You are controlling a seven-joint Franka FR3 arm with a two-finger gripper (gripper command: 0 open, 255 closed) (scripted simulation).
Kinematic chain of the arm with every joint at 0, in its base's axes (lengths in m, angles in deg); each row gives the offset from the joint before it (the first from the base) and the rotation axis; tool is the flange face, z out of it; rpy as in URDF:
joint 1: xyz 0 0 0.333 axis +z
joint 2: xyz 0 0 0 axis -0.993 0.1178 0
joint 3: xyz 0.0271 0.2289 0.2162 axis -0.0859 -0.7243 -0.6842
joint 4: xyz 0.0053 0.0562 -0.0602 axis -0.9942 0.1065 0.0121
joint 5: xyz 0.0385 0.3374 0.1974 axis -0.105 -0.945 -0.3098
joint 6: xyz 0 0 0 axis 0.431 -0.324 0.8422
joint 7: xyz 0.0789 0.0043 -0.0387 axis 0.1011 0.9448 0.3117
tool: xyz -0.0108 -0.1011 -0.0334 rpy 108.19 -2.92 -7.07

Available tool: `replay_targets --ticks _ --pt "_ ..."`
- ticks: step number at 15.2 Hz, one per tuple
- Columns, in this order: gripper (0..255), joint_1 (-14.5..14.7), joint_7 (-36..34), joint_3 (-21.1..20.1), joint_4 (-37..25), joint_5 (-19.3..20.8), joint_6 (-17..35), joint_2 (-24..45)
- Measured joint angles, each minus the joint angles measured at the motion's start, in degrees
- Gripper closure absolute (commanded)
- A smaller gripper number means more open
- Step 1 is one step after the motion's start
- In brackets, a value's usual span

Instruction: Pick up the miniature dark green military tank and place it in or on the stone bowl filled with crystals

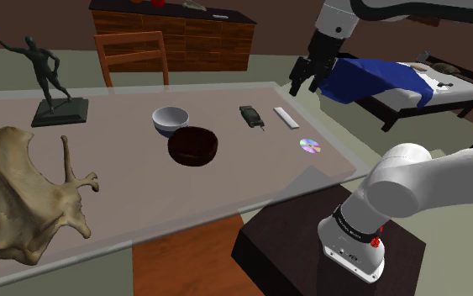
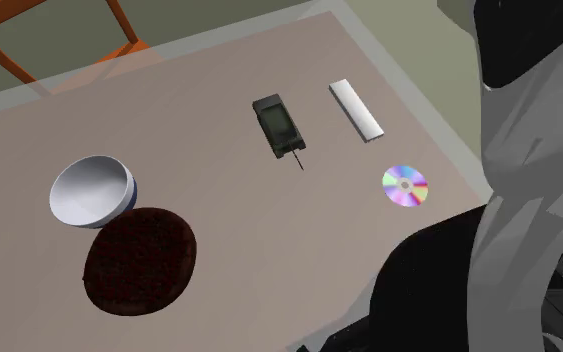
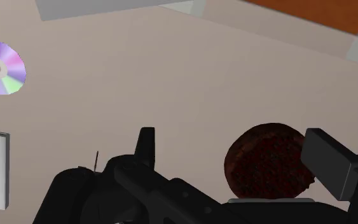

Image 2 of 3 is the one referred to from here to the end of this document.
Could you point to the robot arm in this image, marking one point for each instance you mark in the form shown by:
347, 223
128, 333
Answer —
520, 146

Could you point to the black handheld device with stylus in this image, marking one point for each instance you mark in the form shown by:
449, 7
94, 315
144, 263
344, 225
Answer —
277, 124

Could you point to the white flat remote control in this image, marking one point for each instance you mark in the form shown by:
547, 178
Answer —
356, 110

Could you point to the iridescent compact disc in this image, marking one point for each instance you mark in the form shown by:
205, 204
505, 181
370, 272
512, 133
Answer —
405, 186

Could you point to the white bowl with blue rim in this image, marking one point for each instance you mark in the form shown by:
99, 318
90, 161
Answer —
89, 191

